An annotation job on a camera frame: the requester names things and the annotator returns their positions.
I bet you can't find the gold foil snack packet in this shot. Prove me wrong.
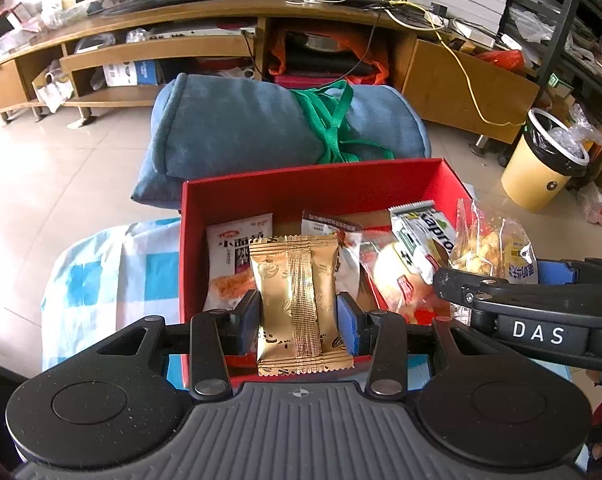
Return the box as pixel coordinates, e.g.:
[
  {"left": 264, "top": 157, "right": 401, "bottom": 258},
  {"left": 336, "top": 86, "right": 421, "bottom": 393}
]
[{"left": 248, "top": 234, "right": 354, "bottom": 377}]

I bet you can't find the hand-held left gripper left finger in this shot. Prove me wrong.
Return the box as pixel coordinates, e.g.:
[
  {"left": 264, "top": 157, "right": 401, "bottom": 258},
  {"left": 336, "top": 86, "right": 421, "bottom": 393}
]
[{"left": 94, "top": 289, "right": 262, "bottom": 402}]

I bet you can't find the round steamed cake packet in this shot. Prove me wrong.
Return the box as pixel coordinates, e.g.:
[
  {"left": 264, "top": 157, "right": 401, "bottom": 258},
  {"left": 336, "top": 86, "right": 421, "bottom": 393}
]
[{"left": 361, "top": 239, "right": 452, "bottom": 326}]

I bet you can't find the white paper bag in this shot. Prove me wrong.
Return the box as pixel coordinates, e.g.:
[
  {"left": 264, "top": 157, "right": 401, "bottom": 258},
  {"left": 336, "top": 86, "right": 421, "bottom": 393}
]
[{"left": 34, "top": 65, "right": 74, "bottom": 113}]

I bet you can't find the wooden television stand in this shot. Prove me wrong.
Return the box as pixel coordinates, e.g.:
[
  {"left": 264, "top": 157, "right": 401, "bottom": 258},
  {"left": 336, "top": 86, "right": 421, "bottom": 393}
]
[{"left": 0, "top": 0, "right": 542, "bottom": 146}]

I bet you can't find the blue labelled yellow snack bag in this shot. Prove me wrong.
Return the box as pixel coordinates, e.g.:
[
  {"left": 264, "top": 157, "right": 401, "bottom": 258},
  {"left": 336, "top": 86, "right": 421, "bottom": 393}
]
[{"left": 451, "top": 197, "right": 539, "bottom": 286}]

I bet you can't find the red cardboard box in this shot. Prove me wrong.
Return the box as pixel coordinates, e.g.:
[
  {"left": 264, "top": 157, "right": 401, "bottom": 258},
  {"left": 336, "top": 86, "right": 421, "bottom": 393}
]
[{"left": 177, "top": 157, "right": 476, "bottom": 392}]

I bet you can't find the green strap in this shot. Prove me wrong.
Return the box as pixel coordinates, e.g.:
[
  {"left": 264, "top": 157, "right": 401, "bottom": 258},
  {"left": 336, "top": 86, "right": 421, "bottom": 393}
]
[{"left": 290, "top": 80, "right": 396, "bottom": 163}]

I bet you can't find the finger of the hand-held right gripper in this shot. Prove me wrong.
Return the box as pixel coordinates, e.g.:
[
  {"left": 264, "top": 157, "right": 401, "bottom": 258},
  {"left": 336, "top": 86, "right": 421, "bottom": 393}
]
[
  {"left": 432, "top": 266, "right": 602, "bottom": 312},
  {"left": 537, "top": 256, "right": 602, "bottom": 286}
]

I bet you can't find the red plastic bag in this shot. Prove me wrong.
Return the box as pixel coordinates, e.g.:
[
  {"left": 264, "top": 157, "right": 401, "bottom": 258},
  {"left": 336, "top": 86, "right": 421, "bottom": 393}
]
[{"left": 476, "top": 49, "right": 525, "bottom": 74}]

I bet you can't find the rolled blue blanket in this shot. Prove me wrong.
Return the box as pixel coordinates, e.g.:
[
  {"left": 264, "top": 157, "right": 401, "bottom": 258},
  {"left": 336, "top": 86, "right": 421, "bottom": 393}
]
[{"left": 131, "top": 74, "right": 431, "bottom": 211}]

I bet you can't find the white packet with dark print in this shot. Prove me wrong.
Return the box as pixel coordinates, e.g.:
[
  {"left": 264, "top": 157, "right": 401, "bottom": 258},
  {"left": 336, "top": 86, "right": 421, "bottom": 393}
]
[{"left": 301, "top": 209, "right": 364, "bottom": 301}]

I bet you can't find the green white snack packet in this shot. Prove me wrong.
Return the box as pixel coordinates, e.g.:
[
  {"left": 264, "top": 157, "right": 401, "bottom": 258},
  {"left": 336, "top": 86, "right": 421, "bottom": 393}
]
[{"left": 388, "top": 200, "right": 456, "bottom": 286}]

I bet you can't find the yellow cable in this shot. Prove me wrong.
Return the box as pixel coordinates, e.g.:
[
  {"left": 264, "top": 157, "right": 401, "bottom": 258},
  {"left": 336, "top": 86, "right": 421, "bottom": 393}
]
[{"left": 331, "top": 0, "right": 528, "bottom": 128}]

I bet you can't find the white plastic bag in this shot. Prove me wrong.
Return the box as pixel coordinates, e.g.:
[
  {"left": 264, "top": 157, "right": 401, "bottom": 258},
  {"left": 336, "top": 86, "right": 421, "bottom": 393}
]
[{"left": 578, "top": 182, "right": 602, "bottom": 231}]

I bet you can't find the blue white carton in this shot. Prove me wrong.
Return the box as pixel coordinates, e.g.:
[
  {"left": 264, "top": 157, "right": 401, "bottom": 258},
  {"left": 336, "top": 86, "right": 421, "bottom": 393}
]
[{"left": 104, "top": 59, "right": 159, "bottom": 87}]

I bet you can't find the white noodle snack packet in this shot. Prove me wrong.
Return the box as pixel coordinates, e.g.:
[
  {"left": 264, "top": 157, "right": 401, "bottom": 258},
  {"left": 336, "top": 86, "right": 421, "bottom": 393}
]
[{"left": 202, "top": 212, "right": 274, "bottom": 313}]

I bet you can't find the yellow trash bin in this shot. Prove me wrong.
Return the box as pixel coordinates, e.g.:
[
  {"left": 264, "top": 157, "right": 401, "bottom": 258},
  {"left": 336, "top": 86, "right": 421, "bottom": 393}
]
[{"left": 501, "top": 107, "right": 590, "bottom": 213}]

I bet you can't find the orange bag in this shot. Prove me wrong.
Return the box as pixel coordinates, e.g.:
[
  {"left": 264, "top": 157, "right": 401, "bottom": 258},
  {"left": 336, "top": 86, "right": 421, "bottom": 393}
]
[{"left": 270, "top": 25, "right": 388, "bottom": 87}]

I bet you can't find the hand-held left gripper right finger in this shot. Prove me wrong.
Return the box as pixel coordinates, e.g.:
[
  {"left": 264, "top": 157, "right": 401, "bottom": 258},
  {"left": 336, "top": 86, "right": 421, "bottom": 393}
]
[{"left": 336, "top": 292, "right": 512, "bottom": 397}]

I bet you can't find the black shelf rack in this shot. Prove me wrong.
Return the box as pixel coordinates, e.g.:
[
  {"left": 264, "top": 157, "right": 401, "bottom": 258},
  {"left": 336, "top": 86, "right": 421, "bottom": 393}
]
[{"left": 498, "top": 0, "right": 602, "bottom": 196}]

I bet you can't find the blue white checkered tablecloth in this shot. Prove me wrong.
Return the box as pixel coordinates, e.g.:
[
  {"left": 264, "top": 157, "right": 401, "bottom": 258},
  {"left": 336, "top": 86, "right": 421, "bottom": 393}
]
[{"left": 41, "top": 217, "right": 602, "bottom": 391}]

